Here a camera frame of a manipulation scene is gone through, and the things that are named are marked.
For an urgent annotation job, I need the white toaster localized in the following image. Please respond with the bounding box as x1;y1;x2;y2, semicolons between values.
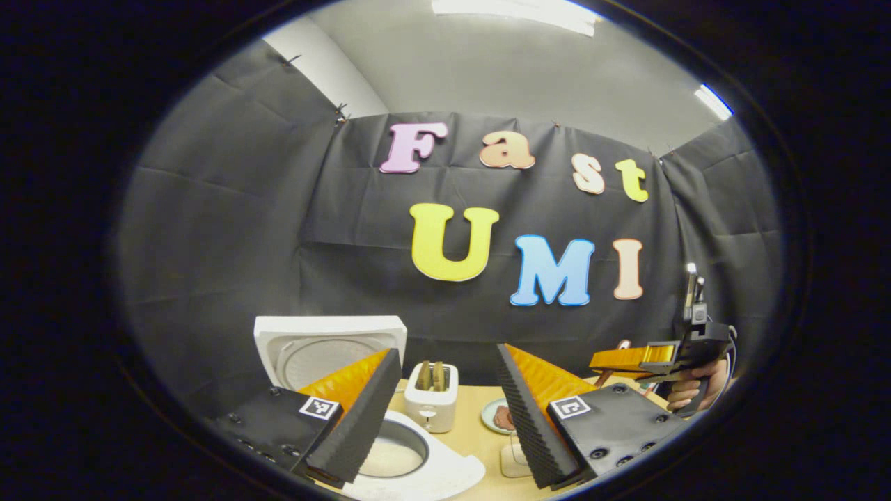
404;362;459;434

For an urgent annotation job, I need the white rice cooker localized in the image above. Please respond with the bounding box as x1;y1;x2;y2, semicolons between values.
253;315;486;501

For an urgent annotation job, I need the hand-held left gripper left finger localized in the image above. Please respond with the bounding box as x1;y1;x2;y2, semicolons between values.
209;348;403;488

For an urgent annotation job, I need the clear plastic rice container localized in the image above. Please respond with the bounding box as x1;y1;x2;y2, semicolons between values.
500;430;537;479

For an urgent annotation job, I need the brown wooden spoon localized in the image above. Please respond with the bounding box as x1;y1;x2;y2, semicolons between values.
595;339;633;387

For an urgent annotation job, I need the black backdrop cloth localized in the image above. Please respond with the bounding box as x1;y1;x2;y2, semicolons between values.
115;38;787;418

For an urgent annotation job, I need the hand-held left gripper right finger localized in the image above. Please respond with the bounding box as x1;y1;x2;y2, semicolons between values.
496;343;686;490

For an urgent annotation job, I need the small ceiling light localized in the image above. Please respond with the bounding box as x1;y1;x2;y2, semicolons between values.
694;83;734;120

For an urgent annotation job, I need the pale green plate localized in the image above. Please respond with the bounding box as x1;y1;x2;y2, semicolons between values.
480;397;519;436

